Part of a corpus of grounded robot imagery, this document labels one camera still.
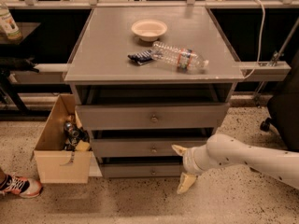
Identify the clear plastic water bottle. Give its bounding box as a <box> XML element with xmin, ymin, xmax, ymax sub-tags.
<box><xmin>150</xmin><ymin>41</ymin><xmax>208</xmax><ymax>72</ymax></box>

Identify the grey top drawer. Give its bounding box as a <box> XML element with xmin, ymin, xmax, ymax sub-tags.
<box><xmin>76</xmin><ymin>103</ymin><xmax>229</xmax><ymax>130</ymax></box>

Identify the metal can in box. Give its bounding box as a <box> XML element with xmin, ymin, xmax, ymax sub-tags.
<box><xmin>64</xmin><ymin>122</ymin><xmax>79</xmax><ymax>138</ymax></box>

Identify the grey bottom drawer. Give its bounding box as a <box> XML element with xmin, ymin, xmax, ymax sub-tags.
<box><xmin>100</xmin><ymin>163</ymin><xmax>184</xmax><ymax>178</ymax></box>

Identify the cardboard box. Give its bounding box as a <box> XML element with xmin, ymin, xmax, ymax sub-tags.
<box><xmin>34</xmin><ymin>94</ymin><xmax>92</xmax><ymax>184</ymax></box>

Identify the blue snack packet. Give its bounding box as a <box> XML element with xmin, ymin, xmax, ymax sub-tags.
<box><xmin>128</xmin><ymin>49</ymin><xmax>153</xmax><ymax>65</ymax></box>

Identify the grey drawer cabinet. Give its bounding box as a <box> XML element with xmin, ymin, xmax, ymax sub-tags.
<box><xmin>65</xmin><ymin>7</ymin><xmax>243</xmax><ymax>167</ymax></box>

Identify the yellow sponge in box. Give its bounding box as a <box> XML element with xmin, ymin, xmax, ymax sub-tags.
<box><xmin>76</xmin><ymin>140</ymin><xmax>91</xmax><ymax>151</ymax></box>

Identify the black side table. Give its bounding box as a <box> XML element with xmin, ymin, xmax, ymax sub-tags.
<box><xmin>0</xmin><ymin>22</ymin><xmax>40</xmax><ymax>114</ymax></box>

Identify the white paper bowl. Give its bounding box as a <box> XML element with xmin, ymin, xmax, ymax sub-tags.
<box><xmin>131</xmin><ymin>20</ymin><xmax>167</xmax><ymax>42</ymax></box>

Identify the green labelled bottle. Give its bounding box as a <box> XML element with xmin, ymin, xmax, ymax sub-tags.
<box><xmin>0</xmin><ymin>2</ymin><xmax>22</xmax><ymax>40</ymax></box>

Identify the grey drawer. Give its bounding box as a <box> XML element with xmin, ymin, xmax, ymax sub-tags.
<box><xmin>76</xmin><ymin>103</ymin><xmax>229</xmax><ymax>130</ymax></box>
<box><xmin>100</xmin><ymin>163</ymin><xmax>184</xmax><ymax>178</ymax></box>
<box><xmin>91</xmin><ymin>137</ymin><xmax>207</xmax><ymax>158</ymax></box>

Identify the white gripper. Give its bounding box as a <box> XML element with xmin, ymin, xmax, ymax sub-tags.
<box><xmin>172</xmin><ymin>145</ymin><xmax>206</xmax><ymax>194</ymax></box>

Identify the red white sneaker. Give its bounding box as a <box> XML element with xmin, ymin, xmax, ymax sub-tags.
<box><xmin>0</xmin><ymin>175</ymin><xmax>42</xmax><ymax>198</ymax></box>

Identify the white cable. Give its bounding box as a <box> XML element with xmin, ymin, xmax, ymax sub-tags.
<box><xmin>242</xmin><ymin>0</ymin><xmax>266</xmax><ymax>80</ymax></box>

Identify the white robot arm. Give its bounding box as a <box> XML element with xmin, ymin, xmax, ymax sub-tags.
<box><xmin>172</xmin><ymin>133</ymin><xmax>299</xmax><ymax>194</ymax></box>

